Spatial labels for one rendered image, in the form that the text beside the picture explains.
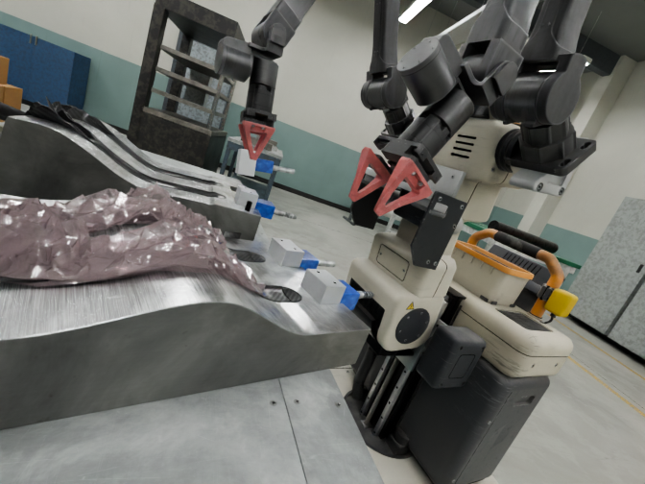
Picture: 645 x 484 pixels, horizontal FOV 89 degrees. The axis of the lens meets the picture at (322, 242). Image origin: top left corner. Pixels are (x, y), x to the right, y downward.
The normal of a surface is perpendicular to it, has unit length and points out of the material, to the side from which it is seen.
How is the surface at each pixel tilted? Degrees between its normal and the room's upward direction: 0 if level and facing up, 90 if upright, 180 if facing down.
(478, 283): 92
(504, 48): 90
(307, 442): 0
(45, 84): 90
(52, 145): 90
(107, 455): 0
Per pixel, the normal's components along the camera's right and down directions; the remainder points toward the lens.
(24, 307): 0.27, -0.91
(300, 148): 0.12, 0.30
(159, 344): 0.56, 0.41
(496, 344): -0.84, -0.18
